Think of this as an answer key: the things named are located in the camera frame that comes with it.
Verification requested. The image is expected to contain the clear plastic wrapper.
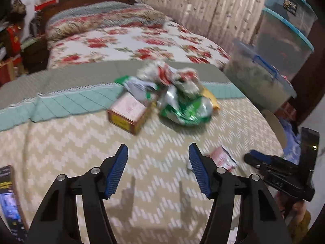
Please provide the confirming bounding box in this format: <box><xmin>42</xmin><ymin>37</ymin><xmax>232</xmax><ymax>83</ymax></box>
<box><xmin>114</xmin><ymin>75</ymin><xmax>158</xmax><ymax>102</ymax></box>

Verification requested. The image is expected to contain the round trash bin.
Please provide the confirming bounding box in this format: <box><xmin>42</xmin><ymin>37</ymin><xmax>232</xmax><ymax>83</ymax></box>
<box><xmin>262</xmin><ymin>110</ymin><xmax>287</xmax><ymax>149</ymax></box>

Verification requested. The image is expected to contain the blue patterned cloth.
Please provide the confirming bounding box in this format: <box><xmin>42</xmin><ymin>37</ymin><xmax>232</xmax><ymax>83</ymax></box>
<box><xmin>279</xmin><ymin>118</ymin><xmax>301</xmax><ymax>165</ymax></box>

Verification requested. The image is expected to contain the red white snack wrapper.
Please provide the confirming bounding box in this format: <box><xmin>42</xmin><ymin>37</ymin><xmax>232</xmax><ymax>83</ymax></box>
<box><xmin>187</xmin><ymin>145</ymin><xmax>238</xmax><ymax>172</ymax></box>

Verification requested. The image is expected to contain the red cardboard box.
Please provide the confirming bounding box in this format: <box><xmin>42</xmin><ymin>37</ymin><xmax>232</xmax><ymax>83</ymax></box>
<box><xmin>274</xmin><ymin>102</ymin><xmax>296</xmax><ymax>121</ymax></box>

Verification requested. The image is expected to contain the zigzag beige bed mat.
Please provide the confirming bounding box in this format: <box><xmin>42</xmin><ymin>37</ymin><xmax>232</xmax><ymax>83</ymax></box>
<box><xmin>0</xmin><ymin>60</ymin><xmax>285</xmax><ymax>244</ymax></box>

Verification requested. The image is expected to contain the crumpled red white wrapper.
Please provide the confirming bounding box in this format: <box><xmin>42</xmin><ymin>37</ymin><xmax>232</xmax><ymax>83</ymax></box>
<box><xmin>137</xmin><ymin>60</ymin><xmax>203</xmax><ymax>99</ymax></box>

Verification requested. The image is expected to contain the stacked clear teal-rimmed bin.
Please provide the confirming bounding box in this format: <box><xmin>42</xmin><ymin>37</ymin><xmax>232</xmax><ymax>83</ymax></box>
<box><xmin>255</xmin><ymin>8</ymin><xmax>315</xmax><ymax>80</ymax></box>

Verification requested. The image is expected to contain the small pink yellow box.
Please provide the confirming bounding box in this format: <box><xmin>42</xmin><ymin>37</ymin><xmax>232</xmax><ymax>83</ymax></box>
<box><xmin>107</xmin><ymin>92</ymin><xmax>158</xmax><ymax>135</ymax></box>

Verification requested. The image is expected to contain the floral bed sheet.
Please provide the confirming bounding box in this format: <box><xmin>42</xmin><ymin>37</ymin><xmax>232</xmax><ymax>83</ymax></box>
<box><xmin>47</xmin><ymin>21</ymin><xmax>230</xmax><ymax>69</ymax></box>

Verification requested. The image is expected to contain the floral curtain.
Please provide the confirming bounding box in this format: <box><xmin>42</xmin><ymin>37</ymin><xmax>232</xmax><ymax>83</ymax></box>
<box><xmin>141</xmin><ymin>0</ymin><xmax>264</xmax><ymax>53</ymax></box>

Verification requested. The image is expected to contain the top clear teal-rimmed bin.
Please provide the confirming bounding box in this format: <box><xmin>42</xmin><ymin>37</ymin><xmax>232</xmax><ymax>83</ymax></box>
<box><xmin>264</xmin><ymin>0</ymin><xmax>317</xmax><ymax>37</ymax></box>

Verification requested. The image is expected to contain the patterned pillow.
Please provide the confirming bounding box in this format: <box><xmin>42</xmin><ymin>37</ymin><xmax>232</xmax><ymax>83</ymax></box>
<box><xmin>45</xmin><ymin>1</ymin><xmax>170</xmax><ymax>42</ymax></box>

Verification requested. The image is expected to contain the cluttered dark shelf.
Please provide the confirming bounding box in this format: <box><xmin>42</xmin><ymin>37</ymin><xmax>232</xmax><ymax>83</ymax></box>
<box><xmin>0</xmin><ymin>0</ymin><xmax>49</xmax><ymax>87</ymax></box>

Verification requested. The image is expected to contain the dark wooden headboard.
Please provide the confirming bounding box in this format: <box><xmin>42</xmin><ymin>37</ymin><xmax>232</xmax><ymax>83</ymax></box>
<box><xmin>29</xmin><ymin>0</ymin><xmax>137</xmax><ymax>37</ymax></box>

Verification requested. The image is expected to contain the clear bin with blue handle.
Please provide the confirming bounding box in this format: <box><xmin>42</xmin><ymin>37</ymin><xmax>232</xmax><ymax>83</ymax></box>
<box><xmin>223</xmin><ymin>39</ymin><xmax>296</xmax><ymax>113</ymax></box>

